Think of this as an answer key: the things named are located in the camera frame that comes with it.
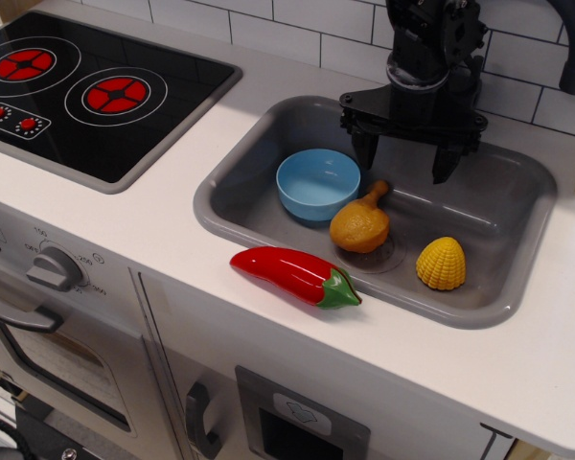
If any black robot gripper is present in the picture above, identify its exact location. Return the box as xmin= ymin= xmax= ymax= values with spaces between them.
xmin=339 ymin=56 xmax=488 ymax=185

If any yellow toy corn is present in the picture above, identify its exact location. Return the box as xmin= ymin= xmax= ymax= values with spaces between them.
xmin=416 ymin=237 xmax=467 ymax=291

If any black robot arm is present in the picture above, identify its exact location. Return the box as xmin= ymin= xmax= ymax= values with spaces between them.
xmin=339 ymin=1 xmax=488 ymax=184

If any light blue plastic bowl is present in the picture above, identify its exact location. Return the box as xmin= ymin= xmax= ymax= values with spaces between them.
xmin=275 ymin=149 xmax=360 ymax=221

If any grey toy sink basin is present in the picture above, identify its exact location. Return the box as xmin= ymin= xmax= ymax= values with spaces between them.
xmin=194 ymin=96 xmax=557 ymax=329

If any toy chicken drumstick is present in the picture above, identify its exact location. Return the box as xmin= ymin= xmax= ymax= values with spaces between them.
xmin=330 ymin=180 xmax=390 ymax=254

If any red toy chili pepper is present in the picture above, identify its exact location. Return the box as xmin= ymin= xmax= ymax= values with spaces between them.
xmin=230 ymin=246 xmax=362 ymax=310

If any grey dishwasher panel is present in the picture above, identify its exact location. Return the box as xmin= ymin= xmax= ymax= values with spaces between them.
xmin=235 ymin=366 xmax=371 ymax=460

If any black toy stovetop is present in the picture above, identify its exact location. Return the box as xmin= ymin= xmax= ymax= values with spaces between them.
xmin=0 ymin=11 xmax=242 ymax=195

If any grey oven knob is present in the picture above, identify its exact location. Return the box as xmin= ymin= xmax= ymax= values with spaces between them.
xmin=26 ymin=246 xmax=83 ymax=292

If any toy oven door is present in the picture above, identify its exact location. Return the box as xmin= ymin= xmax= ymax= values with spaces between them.
xmin=0 ymin=261 xmax=173 ymax=460

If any grey cabinet door handle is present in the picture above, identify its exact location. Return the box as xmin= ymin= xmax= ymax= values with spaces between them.
xmin=185 ymin=382 xmax=222 ymax=459

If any grey oven door handle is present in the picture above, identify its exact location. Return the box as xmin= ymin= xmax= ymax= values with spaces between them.
xmin=0 ymin=298 xmax=63 ymax=334

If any black cable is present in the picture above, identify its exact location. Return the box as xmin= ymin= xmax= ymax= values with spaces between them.
xmin=0 ymin=415 xmax=35 ymax=460

